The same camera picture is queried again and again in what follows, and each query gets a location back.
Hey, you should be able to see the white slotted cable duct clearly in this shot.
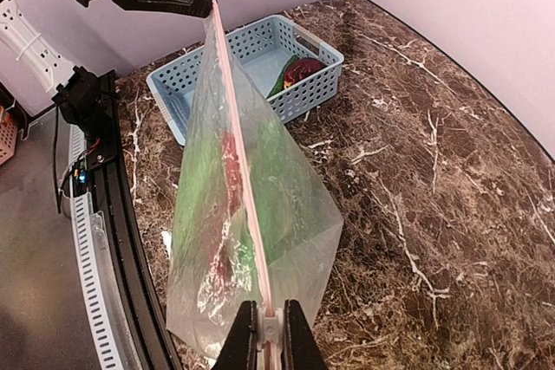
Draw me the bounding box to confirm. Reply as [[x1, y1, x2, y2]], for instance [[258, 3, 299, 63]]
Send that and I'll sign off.
[[69, 125, 125, 370]]

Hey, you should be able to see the black front rail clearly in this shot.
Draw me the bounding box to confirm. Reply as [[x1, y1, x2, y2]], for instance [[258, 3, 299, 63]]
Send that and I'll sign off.
[[88, 70, 182, 369]]

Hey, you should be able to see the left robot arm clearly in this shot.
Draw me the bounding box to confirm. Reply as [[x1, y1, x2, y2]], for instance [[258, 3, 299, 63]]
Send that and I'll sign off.
[[1, 0, 212, 139]]

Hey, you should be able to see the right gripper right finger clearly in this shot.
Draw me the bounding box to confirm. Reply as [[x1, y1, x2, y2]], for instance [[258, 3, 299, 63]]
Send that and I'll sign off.
[[281, 300, 328, 370]]

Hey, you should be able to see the pink basket with toys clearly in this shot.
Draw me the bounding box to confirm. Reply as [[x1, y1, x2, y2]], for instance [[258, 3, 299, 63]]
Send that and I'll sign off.
[[0, 106, 18, 165]]

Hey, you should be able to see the dark green cucumber toy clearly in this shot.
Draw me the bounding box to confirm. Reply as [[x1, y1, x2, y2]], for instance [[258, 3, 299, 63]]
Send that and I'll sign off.
[[266, 55, 299, 99]]

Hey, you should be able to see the red chili pepper toy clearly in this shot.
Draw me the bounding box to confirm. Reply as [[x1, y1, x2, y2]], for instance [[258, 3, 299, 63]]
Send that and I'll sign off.
[[211, 132, 243, 288]]

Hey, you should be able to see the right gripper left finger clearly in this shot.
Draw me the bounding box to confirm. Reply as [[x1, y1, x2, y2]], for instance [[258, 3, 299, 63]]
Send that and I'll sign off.
[[214, 301, 258, 370]]

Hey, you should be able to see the blue plastic basket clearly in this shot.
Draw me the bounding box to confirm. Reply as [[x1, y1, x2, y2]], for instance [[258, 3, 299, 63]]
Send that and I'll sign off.
[[147, 15, 344, 146]]

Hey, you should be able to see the green leafy vegetable toy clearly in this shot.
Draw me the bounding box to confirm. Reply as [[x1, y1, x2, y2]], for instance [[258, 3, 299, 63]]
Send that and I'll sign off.
[[173, 121, 309, 265]]

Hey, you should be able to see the dark red apple toy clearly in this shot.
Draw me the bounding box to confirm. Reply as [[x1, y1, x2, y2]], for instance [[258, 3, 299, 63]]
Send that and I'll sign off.
[[283, 57, 325, 89]]

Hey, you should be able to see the clear zip top bag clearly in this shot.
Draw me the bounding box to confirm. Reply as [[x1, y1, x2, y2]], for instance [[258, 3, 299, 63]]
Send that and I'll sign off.
[[166, 8, 343, 369]]

